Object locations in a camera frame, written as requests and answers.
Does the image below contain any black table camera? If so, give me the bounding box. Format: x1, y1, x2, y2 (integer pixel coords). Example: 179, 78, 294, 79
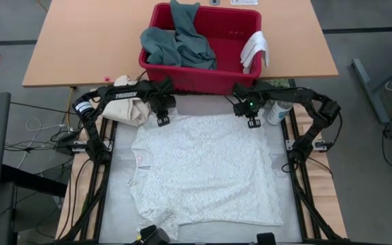
137, 224, 172, 245

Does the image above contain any tan wooden desk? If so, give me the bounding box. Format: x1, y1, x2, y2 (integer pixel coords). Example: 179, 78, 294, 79
21, 0, 340, 88

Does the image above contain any teal grey garment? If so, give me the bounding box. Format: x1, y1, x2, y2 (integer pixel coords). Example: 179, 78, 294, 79
140, 0, 218, 71

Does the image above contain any beige folded cloth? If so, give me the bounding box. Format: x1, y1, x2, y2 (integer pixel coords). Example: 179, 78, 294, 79
99, 75, 153, 128

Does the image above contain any small white cloth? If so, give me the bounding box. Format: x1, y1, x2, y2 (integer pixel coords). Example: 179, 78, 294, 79
239, 30, 271, 75

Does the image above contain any red plastic laundry bin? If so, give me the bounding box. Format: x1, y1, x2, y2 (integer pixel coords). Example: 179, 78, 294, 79
138, 2, 263, 96

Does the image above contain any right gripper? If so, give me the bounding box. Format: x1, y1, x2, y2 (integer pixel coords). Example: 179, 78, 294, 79
232, 95, 264, 129

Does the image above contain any black side desk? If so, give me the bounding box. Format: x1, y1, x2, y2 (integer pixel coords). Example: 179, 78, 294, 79
0, 163, 68, 199

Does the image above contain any black power adapter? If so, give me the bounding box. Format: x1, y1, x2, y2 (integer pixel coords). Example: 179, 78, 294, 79
53, 131, 88, 154

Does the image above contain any clear spray bottle black trigger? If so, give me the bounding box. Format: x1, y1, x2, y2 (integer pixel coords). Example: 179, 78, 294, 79
267, 99, 294, 126

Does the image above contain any yellow floor cable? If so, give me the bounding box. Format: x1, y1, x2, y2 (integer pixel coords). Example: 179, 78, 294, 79
65, 86, 77, 129

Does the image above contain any white lace top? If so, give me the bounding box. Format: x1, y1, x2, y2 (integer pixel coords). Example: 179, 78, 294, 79
127, 113, 284, 241

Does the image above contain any grey metal table leg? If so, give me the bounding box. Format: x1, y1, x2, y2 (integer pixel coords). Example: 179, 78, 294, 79
351, 58, 392, 125

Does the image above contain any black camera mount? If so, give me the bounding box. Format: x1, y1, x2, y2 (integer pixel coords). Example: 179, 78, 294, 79
256, 232, 278, 245

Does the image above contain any green potted plant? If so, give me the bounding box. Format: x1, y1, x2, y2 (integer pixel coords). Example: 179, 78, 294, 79
259, 78, 291, 90

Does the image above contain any black aluminium frame rail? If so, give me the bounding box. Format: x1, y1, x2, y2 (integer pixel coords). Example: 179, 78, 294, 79
280, 105, 348, 243
54, 115, 119, 243

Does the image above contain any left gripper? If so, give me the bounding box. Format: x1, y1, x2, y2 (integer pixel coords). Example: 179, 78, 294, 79
148, 91, 177, 127

